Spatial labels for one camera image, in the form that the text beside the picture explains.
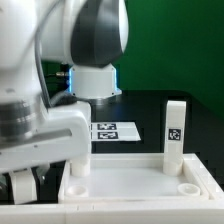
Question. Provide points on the white marker base plate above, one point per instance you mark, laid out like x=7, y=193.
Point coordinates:
x=114, y=131

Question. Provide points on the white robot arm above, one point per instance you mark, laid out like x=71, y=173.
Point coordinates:
x=88, y=33

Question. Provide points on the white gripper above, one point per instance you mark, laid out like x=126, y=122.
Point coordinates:
x=65, y=135

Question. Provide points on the white desk tabletop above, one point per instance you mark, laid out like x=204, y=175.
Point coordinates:
x=130, y=178

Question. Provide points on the white L-shaped fence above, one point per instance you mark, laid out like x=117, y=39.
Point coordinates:
x=210, y=211

